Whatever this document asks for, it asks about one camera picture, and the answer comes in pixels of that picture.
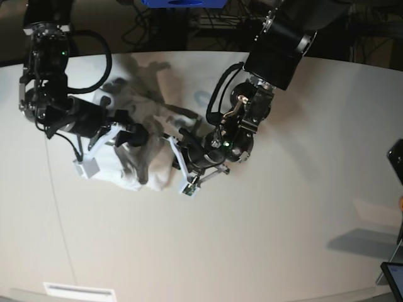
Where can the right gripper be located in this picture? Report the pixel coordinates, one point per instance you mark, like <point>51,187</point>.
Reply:
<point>135,134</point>

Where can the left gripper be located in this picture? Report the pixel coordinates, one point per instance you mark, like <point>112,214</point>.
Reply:
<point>198,155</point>

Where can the white T-shirt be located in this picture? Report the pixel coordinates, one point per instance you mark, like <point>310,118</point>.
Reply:
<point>150,165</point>

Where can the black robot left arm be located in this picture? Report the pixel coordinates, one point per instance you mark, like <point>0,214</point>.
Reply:
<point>243,95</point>

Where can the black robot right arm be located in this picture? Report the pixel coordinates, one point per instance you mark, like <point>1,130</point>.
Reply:
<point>45,96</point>

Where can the blue box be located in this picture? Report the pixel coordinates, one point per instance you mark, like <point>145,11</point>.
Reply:
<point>184,3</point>

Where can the black phone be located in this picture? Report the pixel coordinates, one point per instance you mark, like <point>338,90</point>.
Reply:
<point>395,156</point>

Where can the black tablet screen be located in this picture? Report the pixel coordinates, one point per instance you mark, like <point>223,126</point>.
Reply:
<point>393,274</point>

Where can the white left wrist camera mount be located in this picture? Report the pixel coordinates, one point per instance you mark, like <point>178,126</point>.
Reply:
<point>185,176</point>

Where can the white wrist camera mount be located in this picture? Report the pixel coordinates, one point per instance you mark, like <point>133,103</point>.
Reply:
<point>88,166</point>
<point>185,176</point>

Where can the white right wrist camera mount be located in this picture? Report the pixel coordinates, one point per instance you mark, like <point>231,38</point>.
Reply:
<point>88,166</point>

